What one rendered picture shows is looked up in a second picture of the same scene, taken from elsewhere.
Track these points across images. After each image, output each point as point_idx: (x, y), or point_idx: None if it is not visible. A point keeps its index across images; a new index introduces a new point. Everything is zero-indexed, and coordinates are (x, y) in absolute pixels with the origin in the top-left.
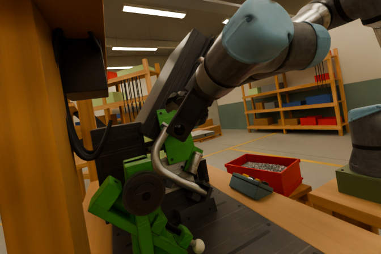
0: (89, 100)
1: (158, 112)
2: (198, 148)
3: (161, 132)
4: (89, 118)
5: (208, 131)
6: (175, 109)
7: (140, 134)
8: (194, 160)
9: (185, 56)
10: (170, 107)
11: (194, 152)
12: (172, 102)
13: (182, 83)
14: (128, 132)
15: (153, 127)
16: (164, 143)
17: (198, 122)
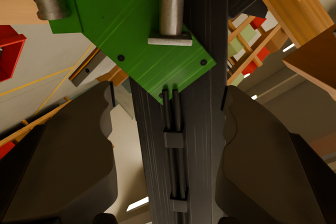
0: (285, 21)
1: (209, 61)
2: (68, 32)
3: (180, 15)
4: None
5: (87, 79)
6: (232, 145)
7: None
8: None
9: (212, 191)
10: (264, 136)
11: (63, 12)
12: (315, 213)
13: (190, 144)
14: None
15: (199, 21)
16: None
17: (29, 163)
